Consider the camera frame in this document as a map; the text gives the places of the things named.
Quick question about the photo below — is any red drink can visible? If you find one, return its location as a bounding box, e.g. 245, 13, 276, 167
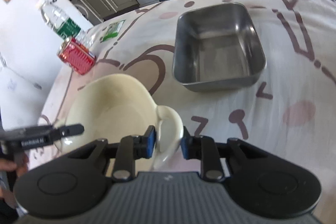
57, 36, 96, 75

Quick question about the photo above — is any steel square tray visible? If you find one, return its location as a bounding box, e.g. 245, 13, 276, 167
172, 2, 266, 92

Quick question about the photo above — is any pink cartoon tablecloth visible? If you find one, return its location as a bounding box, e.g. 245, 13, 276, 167
38, 0, 335, 223

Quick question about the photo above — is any person left hand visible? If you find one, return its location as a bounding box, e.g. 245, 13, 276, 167
1, 153, 29, 198

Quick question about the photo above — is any clear plastic water bottle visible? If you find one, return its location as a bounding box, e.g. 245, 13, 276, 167
41, 1, 94, 48

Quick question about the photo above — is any green snack packet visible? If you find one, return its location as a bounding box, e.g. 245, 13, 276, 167
100, 20, 125, 42

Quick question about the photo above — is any cream two-handled bowl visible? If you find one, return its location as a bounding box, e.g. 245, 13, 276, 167
56, 74, 183, 171

